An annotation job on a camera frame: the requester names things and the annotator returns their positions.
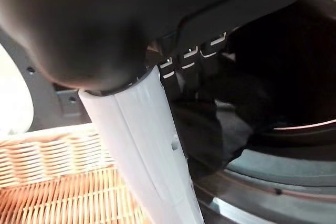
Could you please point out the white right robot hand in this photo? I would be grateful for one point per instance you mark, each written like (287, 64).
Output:
(105, 24)

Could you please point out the black garment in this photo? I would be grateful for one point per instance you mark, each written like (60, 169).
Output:
(236, 103)

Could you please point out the wicker laundry basket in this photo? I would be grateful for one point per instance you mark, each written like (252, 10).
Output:
(52, 182)

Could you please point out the grey front-load washing machine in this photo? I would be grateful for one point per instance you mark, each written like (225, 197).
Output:
(262, 182)

